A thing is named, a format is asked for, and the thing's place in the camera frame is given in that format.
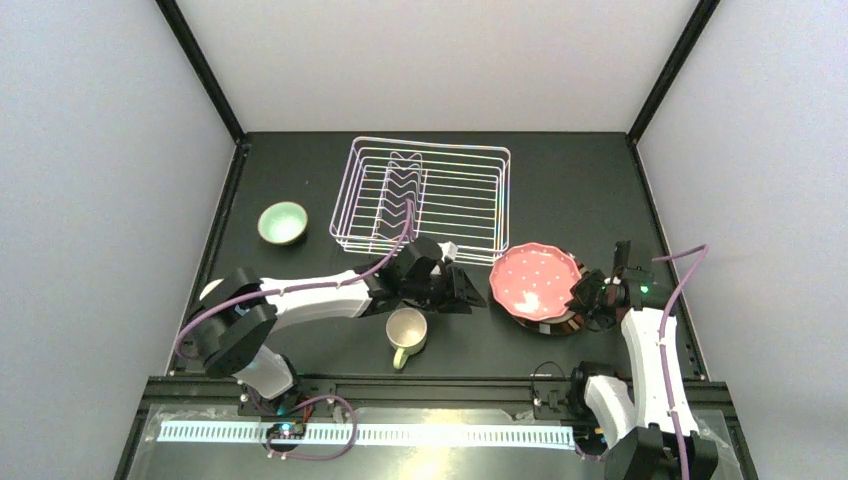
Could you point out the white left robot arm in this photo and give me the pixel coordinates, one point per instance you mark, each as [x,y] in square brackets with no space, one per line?
[234,316]

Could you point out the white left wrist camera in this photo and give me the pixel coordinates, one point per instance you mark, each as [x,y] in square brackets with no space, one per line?
[449,251]

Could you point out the cream mug green handle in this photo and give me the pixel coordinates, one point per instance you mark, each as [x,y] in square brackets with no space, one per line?
[406,329]

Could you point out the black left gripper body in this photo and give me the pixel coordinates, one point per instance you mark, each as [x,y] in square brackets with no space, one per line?
[451,286]

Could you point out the black frame post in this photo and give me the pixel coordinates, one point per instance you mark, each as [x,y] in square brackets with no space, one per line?
[180,28]
[683,47]

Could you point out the pink polka dot plate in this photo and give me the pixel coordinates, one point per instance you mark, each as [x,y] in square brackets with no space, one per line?
[533,281]

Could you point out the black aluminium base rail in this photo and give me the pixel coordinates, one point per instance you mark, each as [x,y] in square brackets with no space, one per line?
[510,394]

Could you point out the white LED light strip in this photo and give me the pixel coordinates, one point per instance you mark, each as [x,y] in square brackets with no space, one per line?
[370,434]

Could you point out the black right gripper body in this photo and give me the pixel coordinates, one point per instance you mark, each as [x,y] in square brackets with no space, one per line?
[592,290]

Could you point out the black right frame post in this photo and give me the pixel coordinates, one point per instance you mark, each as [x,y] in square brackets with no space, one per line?
[683,47]

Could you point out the white wire dish rack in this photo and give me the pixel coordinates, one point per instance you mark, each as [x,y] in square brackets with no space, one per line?
[454,193]

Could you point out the white mug blue handle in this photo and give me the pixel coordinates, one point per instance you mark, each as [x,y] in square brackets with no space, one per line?
[208,288]

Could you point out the dark striped plate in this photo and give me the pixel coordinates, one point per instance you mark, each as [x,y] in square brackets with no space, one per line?
[566,325]

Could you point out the green celadon bowl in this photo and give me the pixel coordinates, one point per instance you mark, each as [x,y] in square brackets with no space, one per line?
[282,223]

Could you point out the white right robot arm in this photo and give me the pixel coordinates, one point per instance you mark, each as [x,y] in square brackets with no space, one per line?
[648,427]

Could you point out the black left frame post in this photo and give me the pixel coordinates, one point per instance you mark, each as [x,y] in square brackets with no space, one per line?
[180,28]

